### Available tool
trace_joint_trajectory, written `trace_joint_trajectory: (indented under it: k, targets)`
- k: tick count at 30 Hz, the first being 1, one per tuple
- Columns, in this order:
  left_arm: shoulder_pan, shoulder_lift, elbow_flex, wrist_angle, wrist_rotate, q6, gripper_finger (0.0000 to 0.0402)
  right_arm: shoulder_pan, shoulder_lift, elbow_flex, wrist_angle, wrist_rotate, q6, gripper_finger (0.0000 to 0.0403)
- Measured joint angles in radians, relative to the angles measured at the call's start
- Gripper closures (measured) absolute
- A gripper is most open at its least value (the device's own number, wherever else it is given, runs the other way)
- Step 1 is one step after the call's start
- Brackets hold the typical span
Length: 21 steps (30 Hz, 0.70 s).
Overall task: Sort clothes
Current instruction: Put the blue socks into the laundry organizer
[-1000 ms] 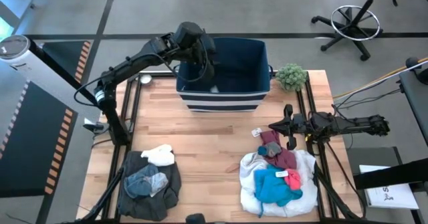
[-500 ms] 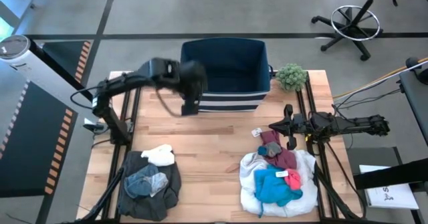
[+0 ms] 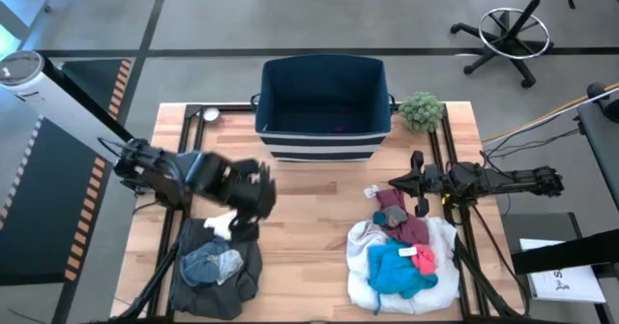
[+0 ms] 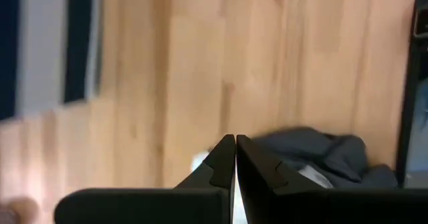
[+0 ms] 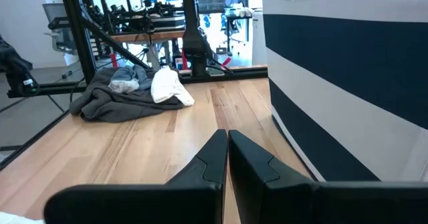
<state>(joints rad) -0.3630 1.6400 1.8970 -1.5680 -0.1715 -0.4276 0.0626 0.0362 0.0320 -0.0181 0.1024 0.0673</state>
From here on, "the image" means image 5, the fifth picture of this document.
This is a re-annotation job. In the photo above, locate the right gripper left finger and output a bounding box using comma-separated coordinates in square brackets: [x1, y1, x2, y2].
[43, 129, 229, 224]

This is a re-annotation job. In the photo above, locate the black aluminium table frame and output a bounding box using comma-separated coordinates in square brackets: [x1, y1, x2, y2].
[0, 0, 268, 171]

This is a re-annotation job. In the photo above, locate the dark grey garment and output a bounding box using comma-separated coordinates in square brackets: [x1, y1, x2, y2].
[69, 66, 188, 123]

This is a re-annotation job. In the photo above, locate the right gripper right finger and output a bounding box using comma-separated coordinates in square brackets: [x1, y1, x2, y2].
[228, 129, 428, 224]

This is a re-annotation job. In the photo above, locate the black bulky device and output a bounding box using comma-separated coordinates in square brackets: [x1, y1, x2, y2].
[0, 35, 40, 96]

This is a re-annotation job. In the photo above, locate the navy white striped fabric basket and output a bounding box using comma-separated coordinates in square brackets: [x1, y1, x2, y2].
[261, 0, 428, 183]

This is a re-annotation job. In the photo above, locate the white cabinet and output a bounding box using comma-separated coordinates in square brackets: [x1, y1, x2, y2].
[251, 8, 268, 66]

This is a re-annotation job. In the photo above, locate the wooden desk with equipment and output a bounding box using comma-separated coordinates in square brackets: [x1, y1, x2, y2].
[110, 29, 187, 44]

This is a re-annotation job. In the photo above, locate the small light grey garment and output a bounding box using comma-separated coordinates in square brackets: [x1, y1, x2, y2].
[107, 78, 140, 94]

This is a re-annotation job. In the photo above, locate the grey office chair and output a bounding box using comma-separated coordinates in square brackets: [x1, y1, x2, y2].
[42, 2, 80, 56]

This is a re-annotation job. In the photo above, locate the blue grey garment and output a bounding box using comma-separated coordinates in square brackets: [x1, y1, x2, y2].
[110, 65, 158, 91]

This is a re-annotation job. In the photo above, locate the large white garment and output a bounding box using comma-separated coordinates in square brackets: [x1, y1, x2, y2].
[150, 66, 195, 107]

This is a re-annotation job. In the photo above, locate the white cloth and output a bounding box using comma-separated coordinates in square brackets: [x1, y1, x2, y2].
[0, 211, 45, 224]

